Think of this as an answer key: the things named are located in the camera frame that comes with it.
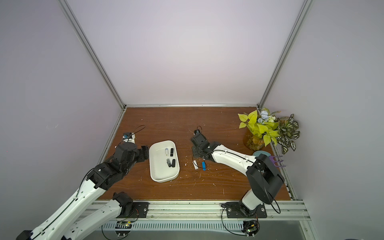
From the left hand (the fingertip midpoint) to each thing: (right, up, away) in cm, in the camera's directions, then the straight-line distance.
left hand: (144, 146), depth 74 cm
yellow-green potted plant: (+64, +11, +5) cm, 65 cm away
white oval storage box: (+7, -13, +16) cm, 21 cm away
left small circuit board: (-10, -38, -3) cm, 39 cm away
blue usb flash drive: (+31, -14, +13) cm, 37 cm away
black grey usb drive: (+11, -13, +13) cm, 22 cm away
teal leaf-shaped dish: (+65, -8, +18) cm, 68 cm away
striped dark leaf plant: (+75, +9, +2) cm, 76 cm away
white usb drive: (+7, -7, +20) cm, 23 cm away
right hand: (+27, -2, +13) cm, 30 cm away
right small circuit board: (+53, -38, -5) cm, 65 cm away
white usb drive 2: (+27, -14, +14) cm, 33 cm away
